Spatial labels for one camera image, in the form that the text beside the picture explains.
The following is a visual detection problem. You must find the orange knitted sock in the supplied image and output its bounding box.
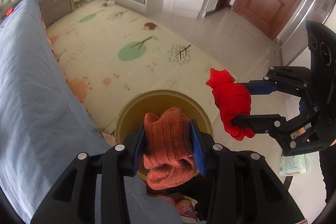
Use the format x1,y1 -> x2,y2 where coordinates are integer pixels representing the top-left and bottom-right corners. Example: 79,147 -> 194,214
143,107 -> 197,190

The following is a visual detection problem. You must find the blue bed sheet mattress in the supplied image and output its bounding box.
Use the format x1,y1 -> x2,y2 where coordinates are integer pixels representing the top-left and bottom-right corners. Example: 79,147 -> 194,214
1,0 -> 182,223

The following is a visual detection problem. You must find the red cloth pile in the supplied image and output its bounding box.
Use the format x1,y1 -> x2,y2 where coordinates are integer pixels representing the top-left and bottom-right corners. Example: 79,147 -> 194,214
206,68 -> 255,141

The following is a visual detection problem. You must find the small orange object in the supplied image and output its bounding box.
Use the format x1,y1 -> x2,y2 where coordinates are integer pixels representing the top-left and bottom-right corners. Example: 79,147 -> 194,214
6,7 -> 14,16

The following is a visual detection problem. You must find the grey bedside table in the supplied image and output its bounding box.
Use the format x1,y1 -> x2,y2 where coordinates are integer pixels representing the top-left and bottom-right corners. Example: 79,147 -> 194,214
37,0 -> 74,27

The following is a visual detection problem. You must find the wet wipes pack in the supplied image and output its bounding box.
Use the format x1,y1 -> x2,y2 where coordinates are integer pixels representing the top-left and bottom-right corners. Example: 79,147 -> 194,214
279,154 -> 310,177

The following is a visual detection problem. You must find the cartoon floor mat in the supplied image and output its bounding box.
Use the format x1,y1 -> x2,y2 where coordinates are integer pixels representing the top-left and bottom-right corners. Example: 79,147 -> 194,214
47,0 -> 223,133

